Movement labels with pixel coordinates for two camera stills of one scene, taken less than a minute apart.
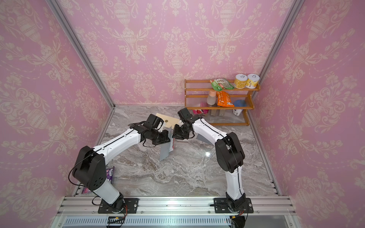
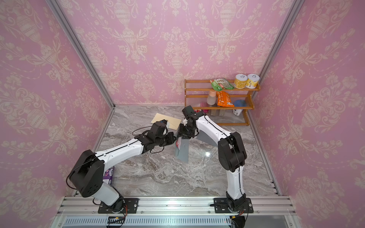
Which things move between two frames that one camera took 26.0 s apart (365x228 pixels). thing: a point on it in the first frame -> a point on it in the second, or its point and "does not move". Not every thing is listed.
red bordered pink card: [173, 145] -> [178, 143]
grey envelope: [200, 137] does not move
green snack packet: [221, 84] does not move
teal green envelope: [164, 148] -> [184, 152]
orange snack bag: [224, 99] does not move
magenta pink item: [198, 111] does not move
